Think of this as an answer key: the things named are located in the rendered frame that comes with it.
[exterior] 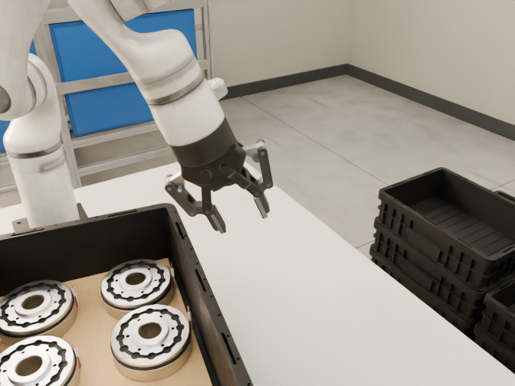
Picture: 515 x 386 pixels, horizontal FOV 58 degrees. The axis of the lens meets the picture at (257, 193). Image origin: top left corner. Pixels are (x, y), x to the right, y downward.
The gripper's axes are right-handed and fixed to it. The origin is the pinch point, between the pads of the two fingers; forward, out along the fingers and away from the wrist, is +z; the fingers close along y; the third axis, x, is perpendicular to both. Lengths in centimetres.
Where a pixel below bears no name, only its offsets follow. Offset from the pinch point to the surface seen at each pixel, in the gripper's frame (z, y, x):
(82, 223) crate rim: -2.9, -24.0, 7.7
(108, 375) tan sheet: 7.5, -22.0, -12.6
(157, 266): 7.2, -16.4, 4.4
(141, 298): 6.5, -18.1, -2.0
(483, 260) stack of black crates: 61, 43, 30
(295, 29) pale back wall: 88, 38, 338
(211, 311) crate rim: 3.1, -5.7, -12.1
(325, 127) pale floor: 130, 30, 242
